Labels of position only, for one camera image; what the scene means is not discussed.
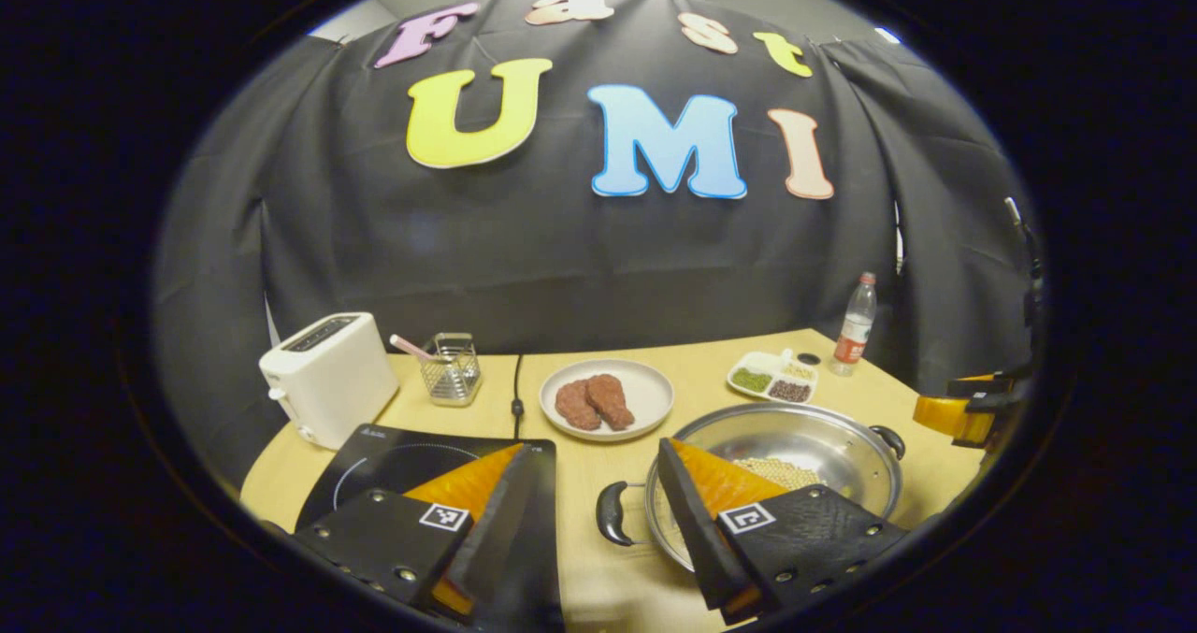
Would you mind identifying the white divided bean dish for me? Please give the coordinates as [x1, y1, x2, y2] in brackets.
[727, 351, 819, 405]

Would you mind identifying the clear plastic water bottle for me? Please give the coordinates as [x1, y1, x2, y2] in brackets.
[829, 272, 878, 377]

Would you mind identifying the white toaster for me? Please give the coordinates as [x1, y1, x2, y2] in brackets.
[259, 312, 400, 452]

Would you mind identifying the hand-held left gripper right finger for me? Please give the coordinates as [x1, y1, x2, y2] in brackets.
[657, 438, 910, 626]

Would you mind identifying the brown meat piece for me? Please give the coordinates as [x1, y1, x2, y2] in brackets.
[586, 374, 636, 431]
[555, 380, 602, 431]

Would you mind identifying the white round plate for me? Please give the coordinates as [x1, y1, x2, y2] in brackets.
[540, 359, 675, 443]

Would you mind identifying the black backdrop cloth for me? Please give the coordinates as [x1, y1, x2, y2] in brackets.
[154, 0, 1039, 484]

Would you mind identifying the metal wire utensil holder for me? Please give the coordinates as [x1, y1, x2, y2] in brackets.
[418, 333, 483, 408]

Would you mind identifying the pile of soybeans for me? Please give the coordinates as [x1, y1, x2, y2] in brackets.
[731, 457, 824, 492]

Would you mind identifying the black induction cooktop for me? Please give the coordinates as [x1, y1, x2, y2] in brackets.
[296, 424, 566, 629]

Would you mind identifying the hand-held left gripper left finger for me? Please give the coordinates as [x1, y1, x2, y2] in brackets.
[290, 442, 537, 620]

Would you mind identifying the stainless steel pot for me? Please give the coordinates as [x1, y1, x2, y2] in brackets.
[596, 402, 906, 573]

